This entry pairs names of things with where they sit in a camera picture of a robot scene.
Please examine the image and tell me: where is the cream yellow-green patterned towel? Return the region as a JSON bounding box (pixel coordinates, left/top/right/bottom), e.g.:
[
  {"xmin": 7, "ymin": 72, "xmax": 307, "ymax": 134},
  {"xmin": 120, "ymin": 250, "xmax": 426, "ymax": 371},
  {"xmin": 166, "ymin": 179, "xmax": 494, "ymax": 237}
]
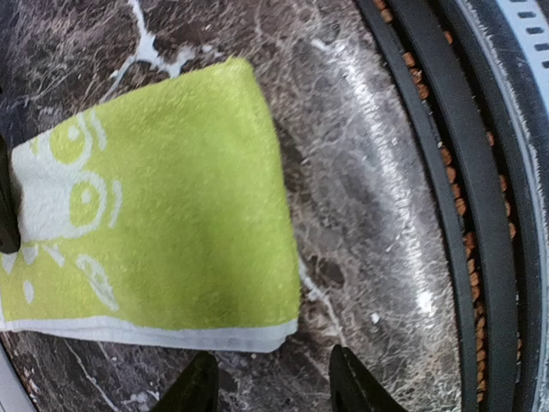
[{"xmin": 1, "ymin": 58, "xmax": 300, "ymax": 353}]

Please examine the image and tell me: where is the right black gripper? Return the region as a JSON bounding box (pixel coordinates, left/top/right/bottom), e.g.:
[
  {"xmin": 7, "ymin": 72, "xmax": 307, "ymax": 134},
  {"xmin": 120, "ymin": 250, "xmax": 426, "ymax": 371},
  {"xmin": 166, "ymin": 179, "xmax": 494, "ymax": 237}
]
[{"xmin": 0, "ymin": 138, "xmax": 21, "ymax": 254}]

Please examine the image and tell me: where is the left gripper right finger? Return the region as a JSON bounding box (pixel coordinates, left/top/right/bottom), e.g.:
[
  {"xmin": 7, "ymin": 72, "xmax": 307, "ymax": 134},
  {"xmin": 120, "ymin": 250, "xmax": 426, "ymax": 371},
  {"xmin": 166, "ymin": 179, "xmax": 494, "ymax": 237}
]
[{"xmin": 329, "ymin": 344, "xmax": 407, "ymax": 412}]

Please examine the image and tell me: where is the white slotted cable duct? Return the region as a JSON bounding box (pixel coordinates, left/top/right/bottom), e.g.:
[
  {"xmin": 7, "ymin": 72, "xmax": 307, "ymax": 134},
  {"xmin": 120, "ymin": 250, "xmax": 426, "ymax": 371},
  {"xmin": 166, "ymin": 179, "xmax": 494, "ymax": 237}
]
[{"xmin": 498, "ymin": 0, "xmax": 548, "ymax": 93}]

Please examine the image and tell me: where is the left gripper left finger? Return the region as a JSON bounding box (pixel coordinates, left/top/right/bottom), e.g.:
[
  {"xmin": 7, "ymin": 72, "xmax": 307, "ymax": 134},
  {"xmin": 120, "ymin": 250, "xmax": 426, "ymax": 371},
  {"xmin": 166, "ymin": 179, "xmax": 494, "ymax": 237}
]
[{"xmin": 151, "ymin": 351, "xmax": 219, "ymax": 412}]

